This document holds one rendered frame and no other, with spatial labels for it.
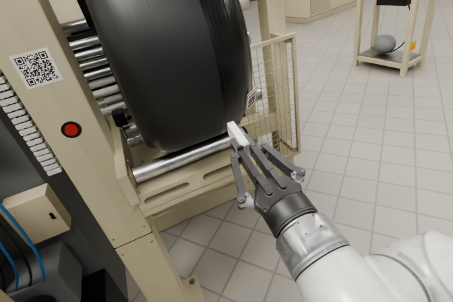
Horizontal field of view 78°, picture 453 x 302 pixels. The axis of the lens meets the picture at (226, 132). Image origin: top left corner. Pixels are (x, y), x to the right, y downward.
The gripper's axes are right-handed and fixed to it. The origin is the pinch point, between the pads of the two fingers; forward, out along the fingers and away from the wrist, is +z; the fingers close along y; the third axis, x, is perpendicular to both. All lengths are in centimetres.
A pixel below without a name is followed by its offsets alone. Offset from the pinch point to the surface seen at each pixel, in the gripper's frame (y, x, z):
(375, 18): -256, 109, 183
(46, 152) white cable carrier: 41, 11, 28
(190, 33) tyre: 1.9, -15.7, 14.8
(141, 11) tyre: 9.2, -20.4, 18.2
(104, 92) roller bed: 26, 23, 65
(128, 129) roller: 22, 26, 44
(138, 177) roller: 22.2, 19.9, 16.5
